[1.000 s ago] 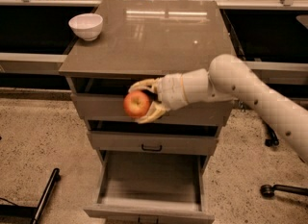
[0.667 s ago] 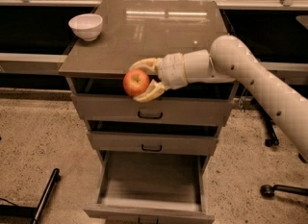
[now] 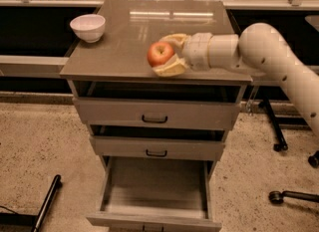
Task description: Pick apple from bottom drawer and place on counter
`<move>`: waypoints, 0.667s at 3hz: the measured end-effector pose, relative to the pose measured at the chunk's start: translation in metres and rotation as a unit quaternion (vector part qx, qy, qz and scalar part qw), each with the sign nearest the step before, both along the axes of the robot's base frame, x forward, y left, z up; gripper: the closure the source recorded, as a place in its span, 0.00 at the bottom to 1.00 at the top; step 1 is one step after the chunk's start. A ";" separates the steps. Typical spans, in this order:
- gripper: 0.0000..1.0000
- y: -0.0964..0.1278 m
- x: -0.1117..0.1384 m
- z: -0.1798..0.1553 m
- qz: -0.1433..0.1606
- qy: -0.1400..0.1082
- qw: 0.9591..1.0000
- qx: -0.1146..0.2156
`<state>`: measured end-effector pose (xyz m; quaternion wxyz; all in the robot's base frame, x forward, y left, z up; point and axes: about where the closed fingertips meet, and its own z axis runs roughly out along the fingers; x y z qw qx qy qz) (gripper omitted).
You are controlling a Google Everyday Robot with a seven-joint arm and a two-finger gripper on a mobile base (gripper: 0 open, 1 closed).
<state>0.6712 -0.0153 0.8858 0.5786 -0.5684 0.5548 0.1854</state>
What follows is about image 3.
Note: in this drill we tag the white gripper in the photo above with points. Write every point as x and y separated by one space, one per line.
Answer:
196 51

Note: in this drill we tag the red apple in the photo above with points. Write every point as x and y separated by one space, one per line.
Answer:
159 53

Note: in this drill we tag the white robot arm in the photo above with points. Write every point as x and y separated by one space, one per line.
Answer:
259 50

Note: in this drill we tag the grey top drawer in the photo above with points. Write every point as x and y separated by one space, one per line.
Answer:
159 105

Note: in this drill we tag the grey drawer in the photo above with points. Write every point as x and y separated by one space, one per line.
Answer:
155 195
156 142
159 105

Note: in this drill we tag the grey drawer cabinet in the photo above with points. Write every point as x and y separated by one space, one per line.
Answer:
121 55

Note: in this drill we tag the grey middle drawer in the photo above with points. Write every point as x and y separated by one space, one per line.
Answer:
156 142

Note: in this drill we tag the grey bottom drawer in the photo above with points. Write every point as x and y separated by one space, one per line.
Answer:
155 195

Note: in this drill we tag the white ceramic bowl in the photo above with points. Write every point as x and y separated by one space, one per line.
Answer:
89 28

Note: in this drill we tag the black stand leg right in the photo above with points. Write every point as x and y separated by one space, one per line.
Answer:
281 144

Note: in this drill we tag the black stand leg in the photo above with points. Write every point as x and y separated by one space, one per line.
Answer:
54 187
281 144

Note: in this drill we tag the black caster wheel far right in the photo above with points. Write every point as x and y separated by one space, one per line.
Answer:
314 159

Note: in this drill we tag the black stand leg left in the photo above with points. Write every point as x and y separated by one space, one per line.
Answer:
54 187

